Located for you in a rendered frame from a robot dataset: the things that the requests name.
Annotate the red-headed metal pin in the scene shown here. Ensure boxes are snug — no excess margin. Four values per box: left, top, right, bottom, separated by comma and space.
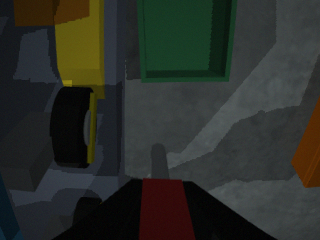
139, 143, 196, 240

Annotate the yellow wedge chock with orange handle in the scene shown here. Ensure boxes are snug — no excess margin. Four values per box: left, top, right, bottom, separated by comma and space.
13, 0, 105, 100

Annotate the green tray rim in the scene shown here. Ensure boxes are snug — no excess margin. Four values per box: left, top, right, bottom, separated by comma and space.
137, 0, 237, 83

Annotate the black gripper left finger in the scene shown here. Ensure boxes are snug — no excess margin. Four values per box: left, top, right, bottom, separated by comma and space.
51, 179, 143, 240

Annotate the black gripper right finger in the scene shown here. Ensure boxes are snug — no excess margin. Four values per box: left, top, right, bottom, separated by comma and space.
181, 181, 277, 240

